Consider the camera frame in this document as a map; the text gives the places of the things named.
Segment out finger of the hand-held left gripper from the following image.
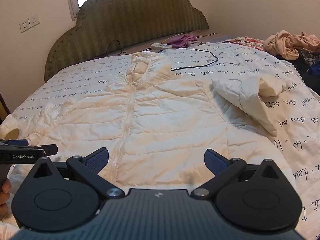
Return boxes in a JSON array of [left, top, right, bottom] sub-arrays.
[[0, 139, 29, 147], [28, 144, 58, 156]]

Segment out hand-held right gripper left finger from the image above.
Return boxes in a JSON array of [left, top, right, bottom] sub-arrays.
[[32, 147, 125, 201]]

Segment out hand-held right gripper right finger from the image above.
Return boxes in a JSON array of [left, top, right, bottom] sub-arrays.
[[191, 149, 287, 198]]

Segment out white puffer jacket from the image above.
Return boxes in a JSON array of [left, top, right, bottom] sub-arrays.
[[0, 51, 298, 193]]

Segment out dark blue clothes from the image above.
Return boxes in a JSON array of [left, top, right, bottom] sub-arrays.
[[276, 50, 320, 94]]

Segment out pink clothes pile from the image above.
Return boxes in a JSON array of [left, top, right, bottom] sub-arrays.
[[263, 29, 320, 61]]

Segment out person's left hand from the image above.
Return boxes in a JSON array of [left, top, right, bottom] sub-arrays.
[[0, 177, 12, 221]]

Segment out bed with printed sheet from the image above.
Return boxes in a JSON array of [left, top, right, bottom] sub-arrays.
[[10, 39, 320, 240]]

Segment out floral cloth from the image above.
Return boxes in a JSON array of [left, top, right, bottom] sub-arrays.
[[224, 37, 266, 51]]

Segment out purple cloth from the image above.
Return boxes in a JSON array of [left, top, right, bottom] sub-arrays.
[[166, 33, 198, 49]]

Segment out white power strip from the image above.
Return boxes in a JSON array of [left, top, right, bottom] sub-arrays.
[[151, 42, 173, 51]]

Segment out green padded headboard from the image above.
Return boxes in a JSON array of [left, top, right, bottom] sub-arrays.
[[44, 0, 209, 83]]

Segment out black cable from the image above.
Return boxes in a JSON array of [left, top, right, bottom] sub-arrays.
[[170, 46, 219, 72], [106, 39, 131, 56]]

